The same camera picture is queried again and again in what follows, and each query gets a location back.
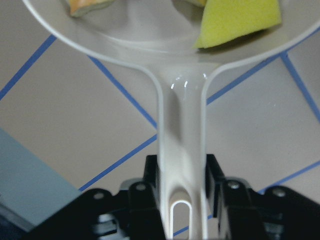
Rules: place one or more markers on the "orange peel piece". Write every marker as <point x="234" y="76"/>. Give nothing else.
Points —
<point x="79" y="8"/>

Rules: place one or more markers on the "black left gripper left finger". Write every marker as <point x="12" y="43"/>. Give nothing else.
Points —
<point x="131" y="214"/>

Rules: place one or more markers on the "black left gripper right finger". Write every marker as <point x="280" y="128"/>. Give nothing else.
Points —
<point x="280" y="213"/>

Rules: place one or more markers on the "beige plastic dustpan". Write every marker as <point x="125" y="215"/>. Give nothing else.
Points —
<point x="156" y="37"/>

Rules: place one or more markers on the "yellow green sponge piece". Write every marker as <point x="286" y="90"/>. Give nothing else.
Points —
<point x="226" y="20"/>

